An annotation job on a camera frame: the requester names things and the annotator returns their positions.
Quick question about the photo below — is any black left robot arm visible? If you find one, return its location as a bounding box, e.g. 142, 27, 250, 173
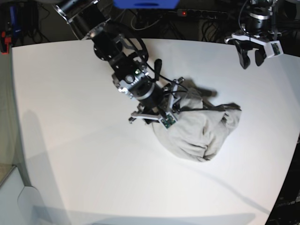
225, 0, 284, 69

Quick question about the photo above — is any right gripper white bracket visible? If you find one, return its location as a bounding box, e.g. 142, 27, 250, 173
128, 79, 185, 127

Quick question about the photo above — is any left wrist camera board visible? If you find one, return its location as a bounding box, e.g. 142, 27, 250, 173
271, 42, 282, 57

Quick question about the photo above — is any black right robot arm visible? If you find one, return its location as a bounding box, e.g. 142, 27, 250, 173
53, 0, 188, 129

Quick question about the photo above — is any blue plastic box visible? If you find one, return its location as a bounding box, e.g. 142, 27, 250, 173
113, 0, 179, 9

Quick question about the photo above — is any beige t-shirt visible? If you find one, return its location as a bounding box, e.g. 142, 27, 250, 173
151, 80, 242, 162

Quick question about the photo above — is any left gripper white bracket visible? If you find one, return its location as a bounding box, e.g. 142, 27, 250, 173
225, 32, 280, 69

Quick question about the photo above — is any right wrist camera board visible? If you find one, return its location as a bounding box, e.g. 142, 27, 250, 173
161, 114, 177, 129

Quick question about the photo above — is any red black tool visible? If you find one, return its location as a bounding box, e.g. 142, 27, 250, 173
0, 31, 12, 54

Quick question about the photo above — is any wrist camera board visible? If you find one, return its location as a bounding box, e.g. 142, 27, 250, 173
271, 42, 282, 57
161, 114, 177, 129

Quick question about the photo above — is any black power strip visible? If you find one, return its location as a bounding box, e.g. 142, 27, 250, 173
177, 9, 228, 20

